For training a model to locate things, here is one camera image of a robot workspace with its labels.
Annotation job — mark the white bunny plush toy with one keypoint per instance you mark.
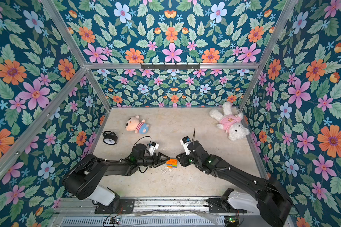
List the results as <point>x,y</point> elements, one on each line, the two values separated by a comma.
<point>229,122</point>

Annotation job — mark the left controller board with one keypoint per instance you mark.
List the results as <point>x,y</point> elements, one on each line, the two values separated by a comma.
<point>114,221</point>

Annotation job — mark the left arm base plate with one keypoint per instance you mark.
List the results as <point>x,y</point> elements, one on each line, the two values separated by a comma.
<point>123,206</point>

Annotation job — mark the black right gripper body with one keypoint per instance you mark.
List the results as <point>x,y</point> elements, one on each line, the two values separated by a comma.
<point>187,158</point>

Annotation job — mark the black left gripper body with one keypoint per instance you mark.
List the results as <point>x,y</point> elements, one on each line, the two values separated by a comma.
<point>148,161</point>

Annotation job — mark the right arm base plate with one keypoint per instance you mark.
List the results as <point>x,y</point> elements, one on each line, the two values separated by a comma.
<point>217,206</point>

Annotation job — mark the controller board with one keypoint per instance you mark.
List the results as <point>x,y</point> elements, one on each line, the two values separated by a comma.
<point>231,221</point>
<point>114,221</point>

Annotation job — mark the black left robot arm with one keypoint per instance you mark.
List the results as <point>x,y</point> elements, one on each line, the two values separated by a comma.
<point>83,180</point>

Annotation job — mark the pink pig plush toy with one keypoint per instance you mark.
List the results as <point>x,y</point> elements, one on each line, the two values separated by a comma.
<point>137,126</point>

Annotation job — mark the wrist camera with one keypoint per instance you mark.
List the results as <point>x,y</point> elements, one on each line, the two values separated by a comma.
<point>185,141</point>
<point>153,147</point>

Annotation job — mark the right controller board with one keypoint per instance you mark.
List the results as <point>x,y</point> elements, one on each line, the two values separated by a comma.
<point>231,221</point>

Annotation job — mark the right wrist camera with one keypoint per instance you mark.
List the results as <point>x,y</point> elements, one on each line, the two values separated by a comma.
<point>185,141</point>

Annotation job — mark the black alarm clock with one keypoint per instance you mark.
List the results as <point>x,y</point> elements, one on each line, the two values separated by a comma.
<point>109,138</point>

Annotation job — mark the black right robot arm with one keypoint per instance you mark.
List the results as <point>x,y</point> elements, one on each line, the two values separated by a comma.
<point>264,196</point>

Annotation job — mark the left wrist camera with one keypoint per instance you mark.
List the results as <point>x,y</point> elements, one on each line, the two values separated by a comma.
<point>153,147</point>

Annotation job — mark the black wall hook rail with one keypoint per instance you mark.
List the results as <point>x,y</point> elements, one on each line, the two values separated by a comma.
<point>169,66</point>

